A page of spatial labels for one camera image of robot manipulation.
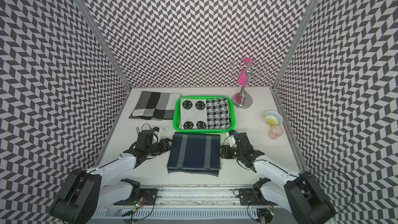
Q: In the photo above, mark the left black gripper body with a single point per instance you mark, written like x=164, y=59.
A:
x=156, y=149

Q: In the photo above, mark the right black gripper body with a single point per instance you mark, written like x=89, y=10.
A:
x=232, y=153

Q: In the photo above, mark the green plastic basket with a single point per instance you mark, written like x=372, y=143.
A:
x=176, y=119

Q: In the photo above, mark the navy striped scarf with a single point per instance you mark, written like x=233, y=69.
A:
x=195, y=153

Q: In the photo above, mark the smiley black white scarf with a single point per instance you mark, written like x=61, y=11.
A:
x=205, y=113

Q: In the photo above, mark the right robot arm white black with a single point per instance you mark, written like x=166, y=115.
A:
x=303, y=213

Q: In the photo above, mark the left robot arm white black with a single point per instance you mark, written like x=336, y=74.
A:
x=69, y=212

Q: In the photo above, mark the grey black checked scarf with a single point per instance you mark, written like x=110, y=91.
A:
x=155, y=106

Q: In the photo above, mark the pink transparent cup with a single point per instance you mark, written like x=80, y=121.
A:
x=275, y=132

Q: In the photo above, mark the patterned ceramic bowl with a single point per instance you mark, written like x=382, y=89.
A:
x=272, y=117

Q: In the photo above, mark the chrome glass holder stand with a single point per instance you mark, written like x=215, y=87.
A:
x=248, y=72

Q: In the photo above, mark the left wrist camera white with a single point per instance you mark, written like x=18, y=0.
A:
x=156, y=133

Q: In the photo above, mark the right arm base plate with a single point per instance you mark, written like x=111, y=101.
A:
x=251, y=197

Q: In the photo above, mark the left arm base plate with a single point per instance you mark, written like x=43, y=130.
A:
x=149, y=196

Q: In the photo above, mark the aluminium front rail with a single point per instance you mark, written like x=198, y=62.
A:
x=199, y=194

